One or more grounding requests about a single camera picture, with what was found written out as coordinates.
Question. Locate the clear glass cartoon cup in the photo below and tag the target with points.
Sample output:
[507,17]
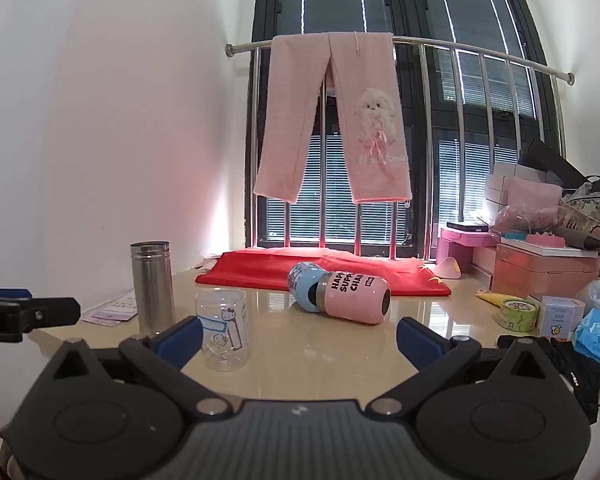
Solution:
[222,330]

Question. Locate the small white carton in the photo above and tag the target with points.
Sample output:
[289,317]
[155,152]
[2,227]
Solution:
[562,315]

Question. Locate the black garment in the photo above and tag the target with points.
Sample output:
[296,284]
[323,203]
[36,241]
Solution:
[569,365]

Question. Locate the green patterned tape roll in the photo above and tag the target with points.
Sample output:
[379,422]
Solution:
[518,315]

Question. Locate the pink fleece pants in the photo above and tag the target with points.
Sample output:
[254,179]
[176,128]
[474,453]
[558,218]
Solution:
[374,120]

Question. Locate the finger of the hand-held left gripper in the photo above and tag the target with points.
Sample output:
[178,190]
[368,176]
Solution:
[5,293]
[52,312]

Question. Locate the red cloth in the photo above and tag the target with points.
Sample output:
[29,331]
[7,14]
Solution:
[260,270]

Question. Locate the metal window railing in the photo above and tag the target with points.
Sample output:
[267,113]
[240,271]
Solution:
[459,105]

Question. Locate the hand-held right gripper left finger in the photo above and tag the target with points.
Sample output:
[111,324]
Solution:
[182,338]

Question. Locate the floral handbag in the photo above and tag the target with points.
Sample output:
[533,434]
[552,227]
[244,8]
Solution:
[597,210]

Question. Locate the clear bag of pink items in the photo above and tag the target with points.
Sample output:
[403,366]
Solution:
[522,217]

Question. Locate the purple paper card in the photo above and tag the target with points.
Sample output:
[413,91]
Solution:
[111,310]

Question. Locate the stainless steel thermos cup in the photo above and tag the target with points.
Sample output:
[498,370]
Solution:
[152,285]

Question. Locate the pink toothed massager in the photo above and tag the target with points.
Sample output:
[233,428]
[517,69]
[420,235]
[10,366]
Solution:
[534,240]

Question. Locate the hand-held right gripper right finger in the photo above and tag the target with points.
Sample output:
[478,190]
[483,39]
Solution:
[418,342]

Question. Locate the small pink stand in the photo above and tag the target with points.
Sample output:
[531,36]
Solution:
[462,250]

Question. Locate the stack of white boxes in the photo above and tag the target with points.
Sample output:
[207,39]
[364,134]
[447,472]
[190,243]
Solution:
[497,190]

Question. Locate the large pink storage box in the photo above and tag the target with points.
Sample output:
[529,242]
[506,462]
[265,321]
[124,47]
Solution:
[544,272]

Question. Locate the flat black box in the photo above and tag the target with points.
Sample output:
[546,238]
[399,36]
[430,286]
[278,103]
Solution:
[467,226]

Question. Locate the black paper bag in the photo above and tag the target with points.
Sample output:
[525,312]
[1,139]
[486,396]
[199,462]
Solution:
[549,160]

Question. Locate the grey hair dryer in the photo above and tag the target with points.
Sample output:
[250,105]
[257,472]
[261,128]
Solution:
[579,237]

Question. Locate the pink cup with blue lid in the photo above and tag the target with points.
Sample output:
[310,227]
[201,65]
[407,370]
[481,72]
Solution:
[352,295]

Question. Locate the black framed window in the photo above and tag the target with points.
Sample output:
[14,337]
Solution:
[429,5]

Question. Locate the blue wet wipes pack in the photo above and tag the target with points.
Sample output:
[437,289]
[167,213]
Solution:
[599,335]

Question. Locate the yellow tube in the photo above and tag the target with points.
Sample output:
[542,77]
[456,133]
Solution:
[492,298]

